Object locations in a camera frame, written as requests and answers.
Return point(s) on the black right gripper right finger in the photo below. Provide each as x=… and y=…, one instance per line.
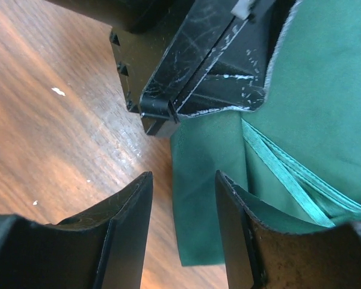
x=266, y=248

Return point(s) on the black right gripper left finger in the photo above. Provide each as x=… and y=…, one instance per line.
x=101, y=247

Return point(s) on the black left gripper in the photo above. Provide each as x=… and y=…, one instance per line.
x=190, y=58

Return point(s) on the green cloth napkin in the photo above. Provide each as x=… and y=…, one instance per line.
x=298, y=157

